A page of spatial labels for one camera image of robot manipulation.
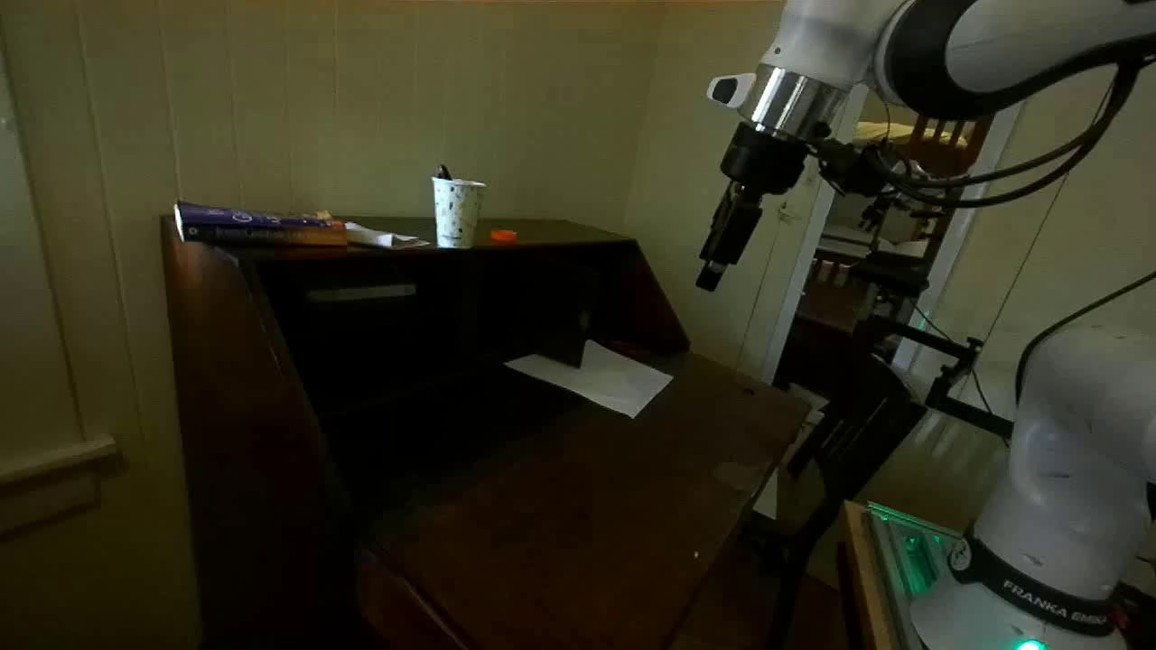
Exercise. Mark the dark wooden chair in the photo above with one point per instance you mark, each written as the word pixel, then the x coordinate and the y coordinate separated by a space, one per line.
pixel 862 429

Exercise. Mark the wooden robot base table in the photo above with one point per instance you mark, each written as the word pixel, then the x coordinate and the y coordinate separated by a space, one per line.
pixel 886 560

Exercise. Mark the white paper cup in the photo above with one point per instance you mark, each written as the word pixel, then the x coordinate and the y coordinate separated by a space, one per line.
pixel 455 211

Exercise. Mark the white paper sheet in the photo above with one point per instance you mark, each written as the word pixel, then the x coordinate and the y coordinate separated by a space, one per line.
pixel 602 378

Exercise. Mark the orange ring object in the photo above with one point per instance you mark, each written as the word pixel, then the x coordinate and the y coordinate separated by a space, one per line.
pixel 504 237

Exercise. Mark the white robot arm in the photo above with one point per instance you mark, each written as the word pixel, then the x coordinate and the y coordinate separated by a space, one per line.
pixel 1050 546

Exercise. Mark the white paper on desk top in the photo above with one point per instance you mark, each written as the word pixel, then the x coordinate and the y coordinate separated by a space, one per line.
pixel 380 238

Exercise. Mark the purple book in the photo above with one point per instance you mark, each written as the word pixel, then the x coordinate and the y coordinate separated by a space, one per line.
pixel 242 224

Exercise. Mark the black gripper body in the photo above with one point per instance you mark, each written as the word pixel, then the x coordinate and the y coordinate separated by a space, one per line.
pixel 757 165

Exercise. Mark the dark wooden secretary desk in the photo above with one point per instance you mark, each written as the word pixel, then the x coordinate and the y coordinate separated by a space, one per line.
pixel 369 473

